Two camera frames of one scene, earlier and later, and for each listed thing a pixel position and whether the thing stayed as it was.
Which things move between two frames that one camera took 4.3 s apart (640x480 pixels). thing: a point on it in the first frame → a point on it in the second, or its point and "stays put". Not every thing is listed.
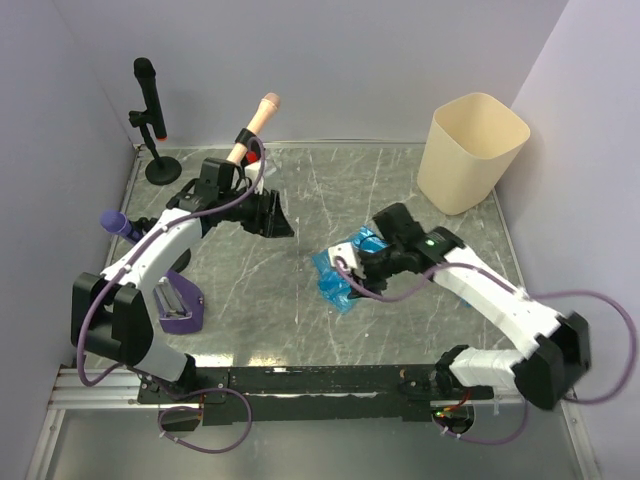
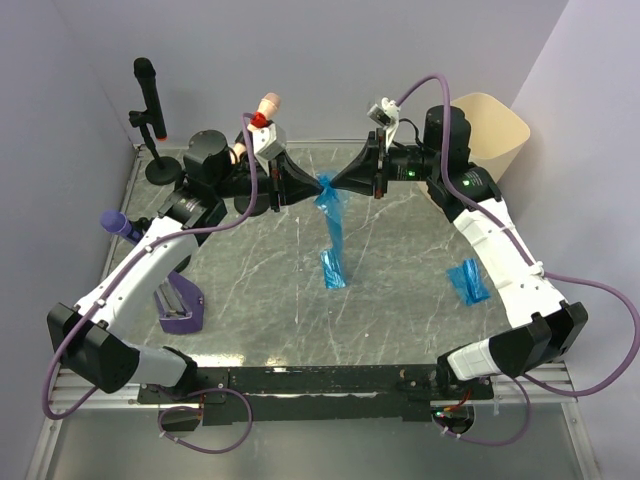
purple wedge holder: (180, 303) stays put
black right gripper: (366, 278) → (362, 175)
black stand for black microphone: (162, 170) stays put
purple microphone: (115, 221) stays put
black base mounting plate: (312, 395) stays put
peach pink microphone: (267, 110) stays put
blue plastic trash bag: (334, 284) → (332, 258)
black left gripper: (272, 223) → (294, 184)
